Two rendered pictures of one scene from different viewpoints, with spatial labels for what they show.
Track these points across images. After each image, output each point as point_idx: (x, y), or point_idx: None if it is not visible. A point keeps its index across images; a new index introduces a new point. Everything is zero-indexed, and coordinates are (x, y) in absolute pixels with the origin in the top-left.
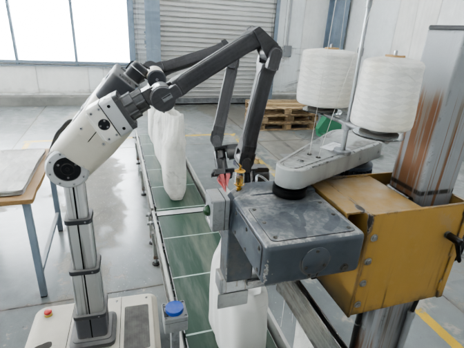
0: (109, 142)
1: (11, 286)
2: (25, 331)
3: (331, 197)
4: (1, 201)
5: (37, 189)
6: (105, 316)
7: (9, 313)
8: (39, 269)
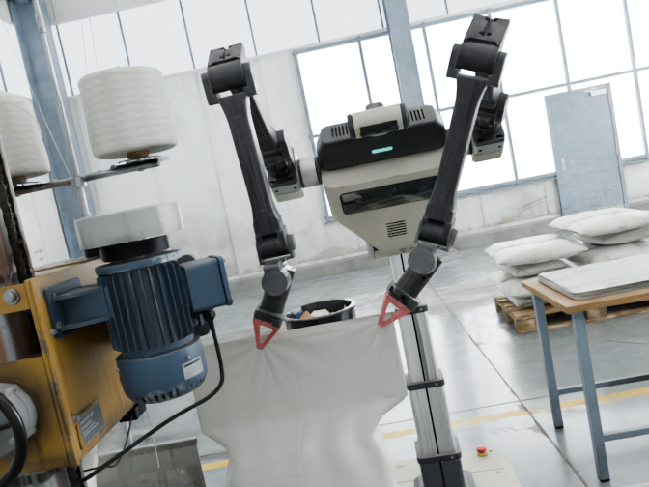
0: (276, 200)
1: (616, 447)
2: (527, 484)
3: (65, 263)
4: (552, 300)
5: (612, 303)
6: (422, 466)
7: (558, 463)
8: (590, 427)
